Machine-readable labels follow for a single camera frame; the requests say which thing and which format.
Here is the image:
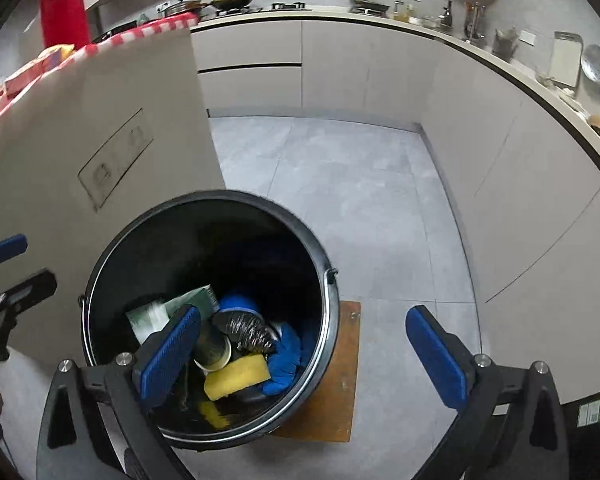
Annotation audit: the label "steel colander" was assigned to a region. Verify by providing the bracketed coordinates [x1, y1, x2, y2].
[581, 44, 600, 92]

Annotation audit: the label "black built-in appliance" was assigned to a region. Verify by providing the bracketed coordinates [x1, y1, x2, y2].
[565, 390, 600, 480]

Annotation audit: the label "black gas stove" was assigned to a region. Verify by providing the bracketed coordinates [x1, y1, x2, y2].
[200, 4, 313, 15]

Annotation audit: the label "black plastic bag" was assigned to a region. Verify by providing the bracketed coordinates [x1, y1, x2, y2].
[215, 310, 278, 356]

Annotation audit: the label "steel frying pan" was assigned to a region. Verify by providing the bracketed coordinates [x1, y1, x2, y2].
[343, 0, 391, 13]

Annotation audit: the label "black utensil holder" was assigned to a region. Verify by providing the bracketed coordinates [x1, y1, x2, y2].
[492, 27, 518, 58]

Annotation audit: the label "patterned tin can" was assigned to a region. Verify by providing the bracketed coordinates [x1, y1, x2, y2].
[194, 320, 232, 372]

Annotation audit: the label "recessed socket panel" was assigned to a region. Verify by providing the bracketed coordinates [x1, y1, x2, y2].
[77, 108, 154, 211]

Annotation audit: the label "yellow sponge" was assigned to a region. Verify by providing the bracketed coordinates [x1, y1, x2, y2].
[203, 352, 272, 401]

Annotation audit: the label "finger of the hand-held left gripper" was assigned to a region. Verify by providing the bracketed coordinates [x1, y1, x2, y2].
[0, 234, 28, 273]
[0, 269, 58, 316]

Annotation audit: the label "white cutting board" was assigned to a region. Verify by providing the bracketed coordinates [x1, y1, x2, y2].
[550, 31, 583, 88]

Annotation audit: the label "red checked tablecloth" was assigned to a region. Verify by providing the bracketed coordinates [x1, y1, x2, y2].
[0, 14, 201, 121]

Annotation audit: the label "knife holder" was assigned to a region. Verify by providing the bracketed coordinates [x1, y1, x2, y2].
[464, 1, 487, 41]

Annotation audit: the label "white kitchen island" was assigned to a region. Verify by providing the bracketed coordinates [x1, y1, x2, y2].
[0, 25, 226, 361]

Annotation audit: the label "beige lower cabinets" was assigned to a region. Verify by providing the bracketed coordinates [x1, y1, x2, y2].
[190, 10, 600, 401]

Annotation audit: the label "black bucket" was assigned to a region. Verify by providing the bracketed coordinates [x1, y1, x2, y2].
[81, 190, 341, 450]

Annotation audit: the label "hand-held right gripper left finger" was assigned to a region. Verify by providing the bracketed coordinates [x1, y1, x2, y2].
[36, 304, 202, 480]

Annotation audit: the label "red thermos flask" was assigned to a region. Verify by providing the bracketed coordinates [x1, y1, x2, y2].
[40, 0, 92, 51]

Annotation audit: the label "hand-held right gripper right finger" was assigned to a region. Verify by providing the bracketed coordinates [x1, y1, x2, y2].
[405, 305, 571, 480]

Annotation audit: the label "blue towel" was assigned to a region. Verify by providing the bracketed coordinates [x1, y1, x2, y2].
[260, 321, 313, 398]

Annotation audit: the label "green carton box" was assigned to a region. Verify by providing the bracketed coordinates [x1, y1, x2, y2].
[126, 285, 220, 343]

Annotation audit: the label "blue paper cup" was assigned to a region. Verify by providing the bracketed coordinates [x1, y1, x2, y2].
[219, 294, 261, 321]

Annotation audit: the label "wooden stool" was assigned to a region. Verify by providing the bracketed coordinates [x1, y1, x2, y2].
[267, 301, 362, 443]

